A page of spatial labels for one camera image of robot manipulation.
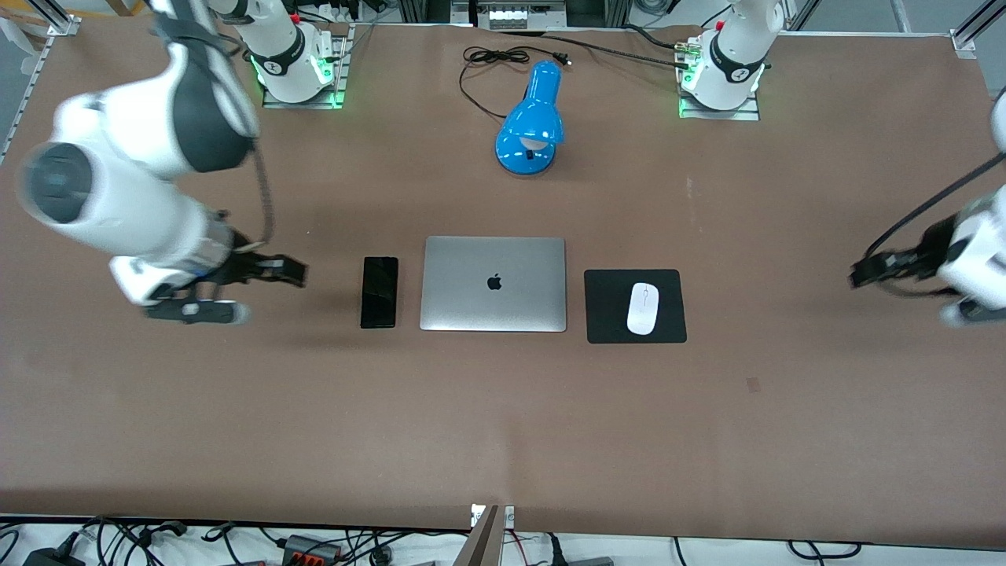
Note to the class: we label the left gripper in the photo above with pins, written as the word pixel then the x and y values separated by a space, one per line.
pixel 916 259

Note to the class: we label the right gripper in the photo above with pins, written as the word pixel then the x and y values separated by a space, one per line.
pixel 245 267

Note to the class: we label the black smartphone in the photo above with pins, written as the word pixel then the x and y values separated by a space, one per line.
pixel 379 292

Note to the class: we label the white computer mouse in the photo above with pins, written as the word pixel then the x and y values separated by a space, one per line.
pixel 643 309

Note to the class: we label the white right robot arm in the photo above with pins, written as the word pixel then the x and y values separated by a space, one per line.
pixel 141 126

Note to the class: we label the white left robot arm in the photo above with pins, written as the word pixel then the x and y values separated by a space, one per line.
pixel 735 55

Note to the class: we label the black mouse pad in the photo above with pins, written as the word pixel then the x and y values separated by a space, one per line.
pixel 605 314

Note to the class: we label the silver laptop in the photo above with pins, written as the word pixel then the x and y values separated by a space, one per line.
pixel 471 306

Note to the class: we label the black connector block orange levers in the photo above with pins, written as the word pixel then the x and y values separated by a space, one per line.
pixel 306 546

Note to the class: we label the blue desk lamp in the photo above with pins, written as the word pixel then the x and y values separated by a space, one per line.
pixel 530 118

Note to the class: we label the perforated metal strip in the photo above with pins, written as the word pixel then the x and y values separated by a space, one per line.
pixel 35 75

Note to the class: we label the grey power strip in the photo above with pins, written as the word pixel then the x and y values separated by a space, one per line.
pixel 515 17

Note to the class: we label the black power adapter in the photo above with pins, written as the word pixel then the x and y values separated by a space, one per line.
pixel 51 558

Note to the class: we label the black plug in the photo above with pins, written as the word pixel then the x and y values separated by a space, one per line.
pixel 556 550

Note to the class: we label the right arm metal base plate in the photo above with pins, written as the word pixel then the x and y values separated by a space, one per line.
pixel 302 104

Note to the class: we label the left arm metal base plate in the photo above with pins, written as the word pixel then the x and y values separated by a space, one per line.
pixel 719 115

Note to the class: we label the aluminium profile rail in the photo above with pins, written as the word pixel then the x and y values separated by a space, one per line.
pixel 971 35

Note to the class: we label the small metal bracket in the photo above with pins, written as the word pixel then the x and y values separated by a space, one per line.
pixel 508 516

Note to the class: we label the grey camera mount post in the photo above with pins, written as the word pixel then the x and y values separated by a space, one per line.
pixel 483 546

